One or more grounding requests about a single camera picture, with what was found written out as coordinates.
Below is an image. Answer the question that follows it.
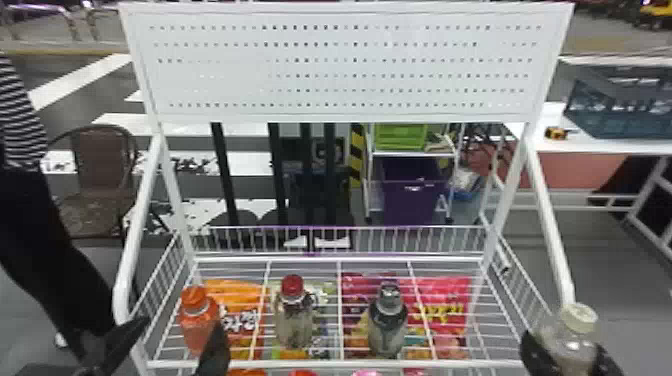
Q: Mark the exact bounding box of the purple crate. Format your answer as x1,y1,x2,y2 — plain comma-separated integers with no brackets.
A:
379,157,452,227

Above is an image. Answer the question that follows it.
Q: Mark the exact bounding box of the striped post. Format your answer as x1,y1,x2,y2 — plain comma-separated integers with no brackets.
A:
348,123,367,189

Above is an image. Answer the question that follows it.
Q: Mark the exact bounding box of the orange snack packet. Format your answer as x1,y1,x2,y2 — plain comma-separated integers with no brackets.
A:
203,278,270,362

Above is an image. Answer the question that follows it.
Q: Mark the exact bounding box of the brown bottle red cap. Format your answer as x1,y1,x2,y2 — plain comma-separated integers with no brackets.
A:
271,273,317,351

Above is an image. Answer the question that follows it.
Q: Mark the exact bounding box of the brown chair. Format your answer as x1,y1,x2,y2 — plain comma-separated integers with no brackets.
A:
47,123,160,241

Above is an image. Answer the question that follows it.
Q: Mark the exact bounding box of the orange bottle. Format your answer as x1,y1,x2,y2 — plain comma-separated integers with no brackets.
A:
176,284,221,359

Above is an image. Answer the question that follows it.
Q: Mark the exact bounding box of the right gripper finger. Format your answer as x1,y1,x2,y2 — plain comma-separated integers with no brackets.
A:
519,329,551,376
592,355,627,376

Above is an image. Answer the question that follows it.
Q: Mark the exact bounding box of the white side table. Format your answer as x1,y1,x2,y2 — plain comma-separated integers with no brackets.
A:
480,101,672,264

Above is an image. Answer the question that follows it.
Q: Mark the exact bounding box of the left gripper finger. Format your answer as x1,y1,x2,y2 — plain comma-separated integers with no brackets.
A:
73,316,152,376
193,321,232,376

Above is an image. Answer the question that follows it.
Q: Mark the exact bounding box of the clear bottle white cap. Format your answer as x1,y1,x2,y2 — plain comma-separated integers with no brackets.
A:
535,302,601,376

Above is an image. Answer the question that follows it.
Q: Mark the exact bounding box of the green basket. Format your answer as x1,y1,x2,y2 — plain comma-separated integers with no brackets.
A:
373,123,430,153

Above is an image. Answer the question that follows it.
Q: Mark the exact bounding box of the white wire rack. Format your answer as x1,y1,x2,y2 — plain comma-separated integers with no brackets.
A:
111,1,577,376

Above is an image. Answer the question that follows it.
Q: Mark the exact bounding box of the person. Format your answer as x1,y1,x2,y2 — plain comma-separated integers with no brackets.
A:
0,52,118,363

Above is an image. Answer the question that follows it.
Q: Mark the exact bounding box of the red snack packet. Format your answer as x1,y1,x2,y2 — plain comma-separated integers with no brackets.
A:
340,271,472,361

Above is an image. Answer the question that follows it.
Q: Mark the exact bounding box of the white shelf trolley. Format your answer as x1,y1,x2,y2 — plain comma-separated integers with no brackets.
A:
362,123,466,224

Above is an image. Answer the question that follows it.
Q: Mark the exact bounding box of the blue crate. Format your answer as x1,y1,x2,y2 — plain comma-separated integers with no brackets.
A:
563,64,672,141

